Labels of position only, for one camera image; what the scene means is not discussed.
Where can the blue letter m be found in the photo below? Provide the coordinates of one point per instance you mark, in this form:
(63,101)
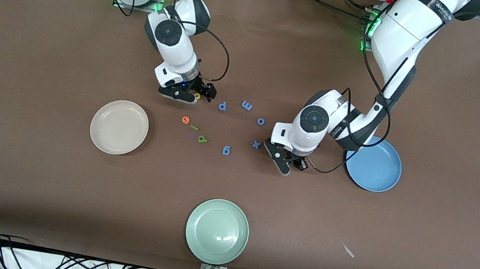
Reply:
(247,105)

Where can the blue letter p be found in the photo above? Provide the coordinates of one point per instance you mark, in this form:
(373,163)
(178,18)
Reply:
(222,106)

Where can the small white paper scrap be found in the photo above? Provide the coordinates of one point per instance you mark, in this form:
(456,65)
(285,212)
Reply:
(349,252)

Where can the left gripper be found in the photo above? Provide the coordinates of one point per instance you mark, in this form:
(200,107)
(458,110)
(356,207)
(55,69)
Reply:
(299,163)

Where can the green plate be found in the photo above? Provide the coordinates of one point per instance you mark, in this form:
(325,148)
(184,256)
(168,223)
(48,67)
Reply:
(217,232)

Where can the blue letter x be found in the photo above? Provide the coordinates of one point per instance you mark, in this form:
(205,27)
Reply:
(256,144)

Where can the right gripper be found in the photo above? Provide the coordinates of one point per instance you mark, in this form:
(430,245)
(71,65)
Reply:
(202,88)

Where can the green letter d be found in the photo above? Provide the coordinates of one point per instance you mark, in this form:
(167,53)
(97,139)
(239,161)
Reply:
(202,138)

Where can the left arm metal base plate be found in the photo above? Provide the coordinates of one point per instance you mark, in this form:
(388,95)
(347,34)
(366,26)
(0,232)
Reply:
(364,46)

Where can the beige plate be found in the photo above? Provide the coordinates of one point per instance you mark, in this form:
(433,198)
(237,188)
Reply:
(119,127)

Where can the blue letter o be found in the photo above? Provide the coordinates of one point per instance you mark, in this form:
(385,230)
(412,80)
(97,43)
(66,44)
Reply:
(258,120)

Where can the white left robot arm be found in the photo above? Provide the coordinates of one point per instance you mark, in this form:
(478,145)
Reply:
(401,30)

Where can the blue plate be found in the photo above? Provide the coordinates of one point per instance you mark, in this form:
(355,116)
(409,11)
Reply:
(378,171)

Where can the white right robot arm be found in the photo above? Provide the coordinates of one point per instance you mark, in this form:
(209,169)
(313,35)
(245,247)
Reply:
(172,42)

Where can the orange letter e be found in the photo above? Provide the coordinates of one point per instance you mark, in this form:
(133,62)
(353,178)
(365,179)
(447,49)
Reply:
(182,119)

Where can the brown table cover mat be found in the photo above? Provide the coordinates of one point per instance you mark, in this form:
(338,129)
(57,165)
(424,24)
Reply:
(45,180)

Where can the green letter l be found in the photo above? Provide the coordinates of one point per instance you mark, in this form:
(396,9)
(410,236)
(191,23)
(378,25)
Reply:
(194,127)

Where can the blue letter g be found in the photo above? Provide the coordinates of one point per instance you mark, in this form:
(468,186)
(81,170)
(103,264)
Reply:
(226,150)

